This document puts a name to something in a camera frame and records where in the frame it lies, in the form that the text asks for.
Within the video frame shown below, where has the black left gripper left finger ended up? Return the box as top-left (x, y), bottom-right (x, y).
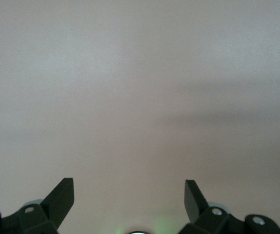
top-left (0, 177), bottom-right (75, 234)

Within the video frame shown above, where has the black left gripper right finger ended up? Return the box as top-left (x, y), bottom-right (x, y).
top-left (178, 179), bottom-right (280, 234)

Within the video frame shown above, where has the brown table cover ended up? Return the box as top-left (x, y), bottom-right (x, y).
top-left (0, 0), bottom-right (280, 234)

